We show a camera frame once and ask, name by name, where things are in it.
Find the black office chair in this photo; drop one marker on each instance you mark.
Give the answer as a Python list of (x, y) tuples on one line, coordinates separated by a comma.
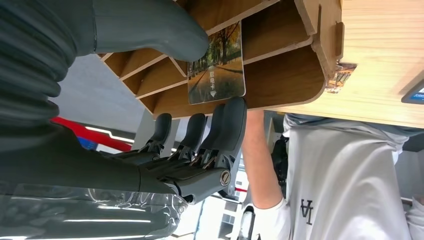
[(280, 159)]

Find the person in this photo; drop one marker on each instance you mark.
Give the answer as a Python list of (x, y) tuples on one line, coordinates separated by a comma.
[(341, 179)]

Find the grey ribbed right arm sleeve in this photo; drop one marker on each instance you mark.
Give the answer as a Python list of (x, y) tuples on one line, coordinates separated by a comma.
[(30, 66)]

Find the wooden slotted card rack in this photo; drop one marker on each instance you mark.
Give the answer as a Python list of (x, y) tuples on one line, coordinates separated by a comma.
[(281, 76)]

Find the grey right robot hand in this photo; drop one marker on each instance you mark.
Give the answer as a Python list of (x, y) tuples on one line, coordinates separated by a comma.
[(82, 198)]

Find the white light strip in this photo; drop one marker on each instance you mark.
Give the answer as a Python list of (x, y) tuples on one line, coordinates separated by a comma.
[(112, 135)]

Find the grey device with blue screen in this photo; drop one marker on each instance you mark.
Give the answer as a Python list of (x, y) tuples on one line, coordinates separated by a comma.
[(415, 94)]

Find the red beam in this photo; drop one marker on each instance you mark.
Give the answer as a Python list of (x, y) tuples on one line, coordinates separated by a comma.
[(99, 138)]

